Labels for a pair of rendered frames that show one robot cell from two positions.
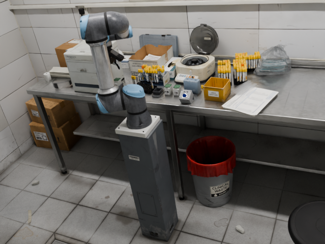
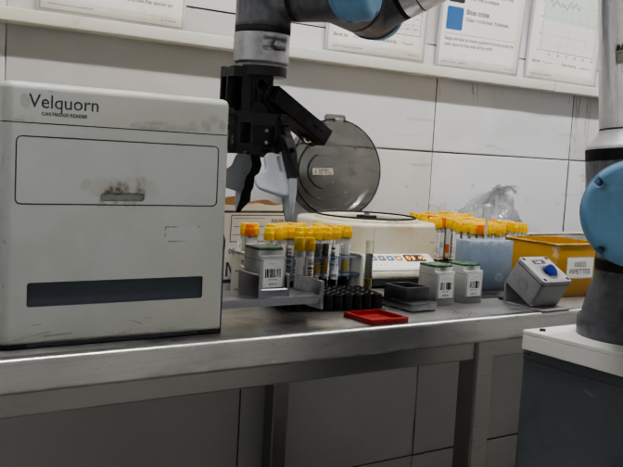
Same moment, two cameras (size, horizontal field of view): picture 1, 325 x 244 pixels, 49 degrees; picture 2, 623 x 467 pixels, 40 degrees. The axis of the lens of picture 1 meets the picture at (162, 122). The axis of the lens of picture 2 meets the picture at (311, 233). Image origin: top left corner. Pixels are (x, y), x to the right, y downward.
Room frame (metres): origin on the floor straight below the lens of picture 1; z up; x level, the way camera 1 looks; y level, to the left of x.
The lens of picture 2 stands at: (1.68, 1.29, 1.11)
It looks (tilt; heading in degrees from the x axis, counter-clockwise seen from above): 5 degrees down; 296
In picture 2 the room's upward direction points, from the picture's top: 3 degrees clockwise
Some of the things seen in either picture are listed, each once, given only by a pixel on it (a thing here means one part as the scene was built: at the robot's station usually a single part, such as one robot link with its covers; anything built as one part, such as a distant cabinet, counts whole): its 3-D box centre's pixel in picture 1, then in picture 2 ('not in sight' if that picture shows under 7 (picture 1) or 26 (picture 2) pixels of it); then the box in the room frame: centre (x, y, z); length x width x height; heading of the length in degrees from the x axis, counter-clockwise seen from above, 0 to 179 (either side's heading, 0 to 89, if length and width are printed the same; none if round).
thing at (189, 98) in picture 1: (187, 95); (529, 280); (1.99, -0.18, 0.92); 0.13 x 0.07 x 0.08; 151
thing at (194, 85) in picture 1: (192, 86); (483, 267); (2.09, -0.23, 0.92); 0.10 x 0.07 x 0.10; 56
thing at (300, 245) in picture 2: (143, 82); (324, 271); (2.26, 0.09, 0.93); 0.17 x 0.09 x 0.11; 50
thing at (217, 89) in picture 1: (217, 89); (553, 265); (1.99, -0.37, 0.93); 0.13 x 0.13 x 0.10; 57
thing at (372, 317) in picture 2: not in sight; (375, 317); (2.15, 0.13, 0.88); 0.07 x 0.07 x 0.01; 61
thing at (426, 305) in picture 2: (157, 92); (406, 296); (2.15, 0.00, 0.89); 0.09 x 0.05 x 0.04; 151
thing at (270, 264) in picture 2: (117, 83); (263, 271); (2.26, 0.26, 0.95); 0.05 x 0.04 x 0.06; 151
